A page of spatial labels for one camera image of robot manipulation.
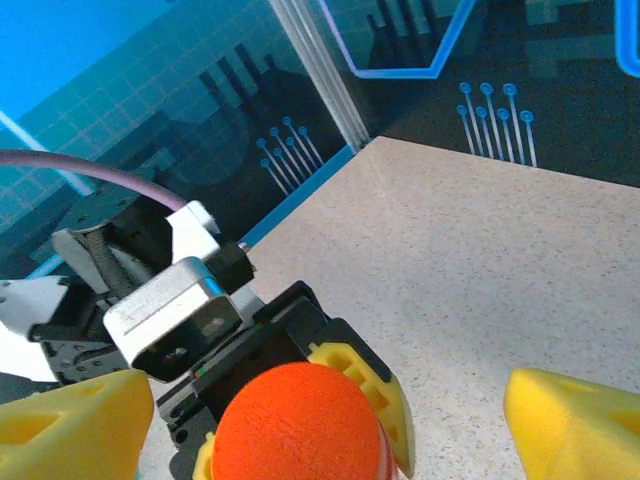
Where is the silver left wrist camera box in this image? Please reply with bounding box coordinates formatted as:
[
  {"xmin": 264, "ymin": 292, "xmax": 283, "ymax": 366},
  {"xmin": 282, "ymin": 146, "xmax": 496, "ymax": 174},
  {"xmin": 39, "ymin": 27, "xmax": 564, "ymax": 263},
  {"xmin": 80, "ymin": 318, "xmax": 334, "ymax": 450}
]
[{"xmin": 102, "ymin": 200, "xmax": 257, "ymax": 385}]

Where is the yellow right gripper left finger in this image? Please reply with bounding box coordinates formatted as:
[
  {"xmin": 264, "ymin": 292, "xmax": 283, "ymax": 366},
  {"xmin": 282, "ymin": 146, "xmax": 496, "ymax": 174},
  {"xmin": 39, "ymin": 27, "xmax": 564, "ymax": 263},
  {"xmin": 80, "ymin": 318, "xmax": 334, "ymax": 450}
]
[{"xmin": 0, "ymin": 370, "xmax": 155, "ymax": 480}]

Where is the aluminium frame post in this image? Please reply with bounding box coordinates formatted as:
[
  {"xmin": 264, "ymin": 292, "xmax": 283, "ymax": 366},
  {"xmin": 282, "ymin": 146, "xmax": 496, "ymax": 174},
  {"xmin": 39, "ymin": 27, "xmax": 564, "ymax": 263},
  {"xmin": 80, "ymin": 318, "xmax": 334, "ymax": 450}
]
[{"xmin": 269, "ymin": 0, "xmax": 371, "ymax": 149}]

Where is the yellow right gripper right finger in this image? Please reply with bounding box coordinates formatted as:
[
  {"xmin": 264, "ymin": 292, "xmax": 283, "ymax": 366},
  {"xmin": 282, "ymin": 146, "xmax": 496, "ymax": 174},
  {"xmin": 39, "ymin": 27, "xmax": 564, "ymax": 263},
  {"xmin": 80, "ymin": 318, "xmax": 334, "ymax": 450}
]
[{"xmin": 503, "ymin": 368, "xmax": 640, "ymax": 480}]

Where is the orange foam ball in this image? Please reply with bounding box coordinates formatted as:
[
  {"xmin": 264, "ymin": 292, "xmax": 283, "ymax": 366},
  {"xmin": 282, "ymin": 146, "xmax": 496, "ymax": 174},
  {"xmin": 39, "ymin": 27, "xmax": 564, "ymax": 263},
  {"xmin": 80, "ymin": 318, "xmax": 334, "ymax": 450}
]
[{"xmin": 212, "ymin": 363, "xmax": 384, "ymax": 480}]

